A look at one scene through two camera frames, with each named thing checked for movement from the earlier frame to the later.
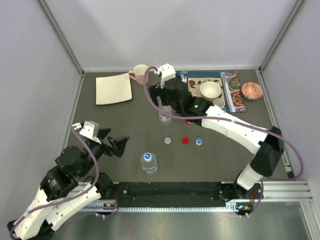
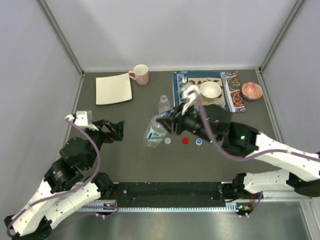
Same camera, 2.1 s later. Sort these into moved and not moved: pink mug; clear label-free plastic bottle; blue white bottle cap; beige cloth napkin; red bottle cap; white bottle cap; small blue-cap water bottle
Moved: small blue-cap water bottle
Not moved: beige cloth napkin; red bottle cap; pink mug; blue white bottle cap; clear label-free plastic bottle; white bottle cap
